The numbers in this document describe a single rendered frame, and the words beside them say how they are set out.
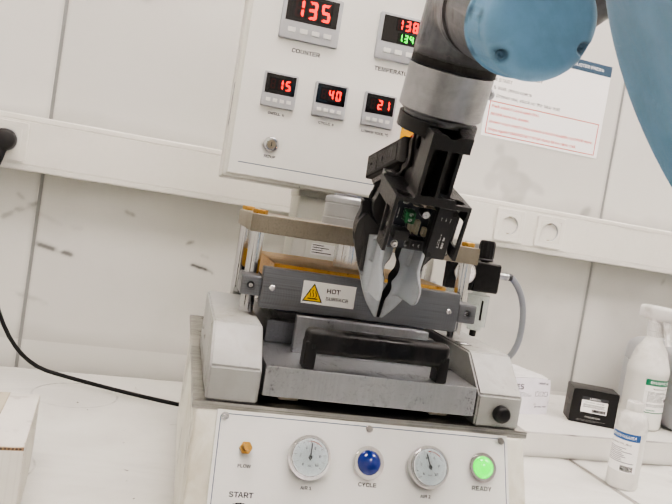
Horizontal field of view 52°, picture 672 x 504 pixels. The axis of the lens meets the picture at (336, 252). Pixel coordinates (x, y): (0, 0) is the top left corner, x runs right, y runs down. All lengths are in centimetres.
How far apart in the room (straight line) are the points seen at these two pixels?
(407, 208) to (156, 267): 85
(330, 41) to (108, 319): 71
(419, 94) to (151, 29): 89
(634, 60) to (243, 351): 56
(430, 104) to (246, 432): 34
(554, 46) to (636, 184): 131
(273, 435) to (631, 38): 56
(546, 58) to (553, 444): 97
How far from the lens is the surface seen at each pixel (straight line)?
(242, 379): 67
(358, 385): 69
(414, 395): 71
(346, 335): 68
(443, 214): 61
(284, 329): 78
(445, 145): 59
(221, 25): 143
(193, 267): 140
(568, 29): 49
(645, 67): 17
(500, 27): 47
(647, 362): 153
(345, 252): 85
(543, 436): 134
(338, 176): 99
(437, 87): 59
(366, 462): 69
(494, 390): 75
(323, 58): 101
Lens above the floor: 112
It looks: 3 degrees down
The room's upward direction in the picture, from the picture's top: 9 degrees clockwise
